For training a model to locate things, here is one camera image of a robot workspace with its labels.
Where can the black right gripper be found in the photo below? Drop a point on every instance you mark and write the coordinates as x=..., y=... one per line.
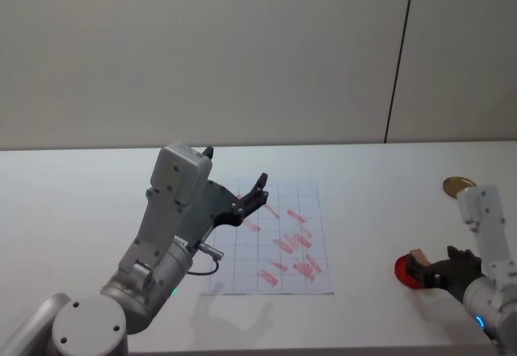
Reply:
x=456, y=277

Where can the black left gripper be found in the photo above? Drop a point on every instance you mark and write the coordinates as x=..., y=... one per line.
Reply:
x=218, y=206

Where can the small wooden stamp block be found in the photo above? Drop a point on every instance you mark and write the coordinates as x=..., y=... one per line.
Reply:
x=420, y=256

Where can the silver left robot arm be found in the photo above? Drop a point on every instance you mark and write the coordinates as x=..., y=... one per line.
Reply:
x=89, y=323

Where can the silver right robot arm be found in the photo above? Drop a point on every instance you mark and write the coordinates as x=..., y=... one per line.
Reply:
x=490, y=303

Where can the round red ink pad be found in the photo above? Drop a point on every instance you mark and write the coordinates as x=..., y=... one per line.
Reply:
x=400, y=272

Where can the white grid paper red stamps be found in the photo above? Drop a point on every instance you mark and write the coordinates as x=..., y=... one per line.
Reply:
x=291, y=227

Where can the round gold lid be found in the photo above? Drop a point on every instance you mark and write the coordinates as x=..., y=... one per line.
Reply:
x=454, y=185

